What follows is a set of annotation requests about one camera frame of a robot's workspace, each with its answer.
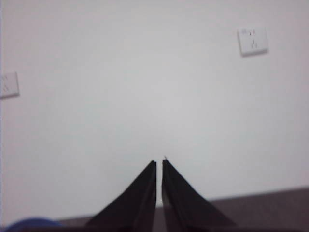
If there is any blue plate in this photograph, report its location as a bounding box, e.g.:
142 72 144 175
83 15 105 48
3 217 64 232

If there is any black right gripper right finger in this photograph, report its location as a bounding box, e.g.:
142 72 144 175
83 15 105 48
161 158 239 232

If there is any white wall socket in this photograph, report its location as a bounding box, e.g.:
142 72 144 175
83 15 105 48
0 70 20 99
237 26 269 58

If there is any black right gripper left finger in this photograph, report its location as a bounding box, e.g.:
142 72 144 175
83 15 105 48
85 160 157 232

